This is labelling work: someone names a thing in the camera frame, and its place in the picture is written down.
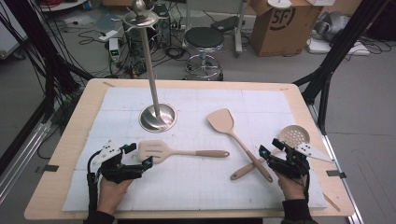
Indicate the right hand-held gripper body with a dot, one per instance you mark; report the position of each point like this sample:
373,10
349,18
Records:
292,165

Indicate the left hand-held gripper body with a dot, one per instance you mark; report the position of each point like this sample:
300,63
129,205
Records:
109,152

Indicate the beige perforated skimmer spoon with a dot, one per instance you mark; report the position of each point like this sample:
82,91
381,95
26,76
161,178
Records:
246,170

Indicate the beige slotted spatula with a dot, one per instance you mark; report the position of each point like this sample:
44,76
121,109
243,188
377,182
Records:
186,153

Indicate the metal utensil stand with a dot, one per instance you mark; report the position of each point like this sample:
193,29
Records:
165,121

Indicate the beige solid spatula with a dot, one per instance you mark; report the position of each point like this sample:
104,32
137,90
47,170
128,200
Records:
221,121

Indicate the person's right hand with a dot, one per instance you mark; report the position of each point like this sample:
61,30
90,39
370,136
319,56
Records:
292,188

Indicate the person's left hand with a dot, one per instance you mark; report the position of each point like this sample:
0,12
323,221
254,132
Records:
112,196

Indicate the black tape strip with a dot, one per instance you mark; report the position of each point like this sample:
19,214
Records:
49,168
335,173

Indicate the white grid mat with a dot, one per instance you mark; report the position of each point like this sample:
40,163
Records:
202,193

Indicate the black tripod stand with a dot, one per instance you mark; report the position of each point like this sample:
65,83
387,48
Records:
345,46
53,71

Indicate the white power adapter green light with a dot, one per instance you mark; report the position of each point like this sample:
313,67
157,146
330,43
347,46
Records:
114,46

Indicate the brown cardboard box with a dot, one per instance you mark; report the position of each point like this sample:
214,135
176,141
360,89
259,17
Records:
280,40

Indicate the white board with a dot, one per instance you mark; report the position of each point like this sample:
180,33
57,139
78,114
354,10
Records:
317,46

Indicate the white power strip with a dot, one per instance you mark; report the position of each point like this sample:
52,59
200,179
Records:
108,35

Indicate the black round stool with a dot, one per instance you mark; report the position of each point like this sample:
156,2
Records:
204,37

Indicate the grey device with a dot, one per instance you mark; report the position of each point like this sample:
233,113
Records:
333,25

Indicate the black flat case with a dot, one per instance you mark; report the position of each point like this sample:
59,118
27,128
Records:
225,23

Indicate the white round lid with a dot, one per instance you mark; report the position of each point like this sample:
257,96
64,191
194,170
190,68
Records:
279,3

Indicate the white keyboard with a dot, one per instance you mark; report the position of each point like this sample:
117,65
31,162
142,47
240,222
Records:
320,2

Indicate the white cabinet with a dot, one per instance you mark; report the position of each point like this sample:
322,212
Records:
9,40

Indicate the round white table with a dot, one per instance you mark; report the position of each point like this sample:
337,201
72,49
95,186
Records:
62,6

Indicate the aluminium rail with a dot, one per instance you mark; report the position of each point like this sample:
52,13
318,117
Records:
21,161
356,217

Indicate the grey metal post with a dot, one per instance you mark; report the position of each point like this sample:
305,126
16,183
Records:
239,31

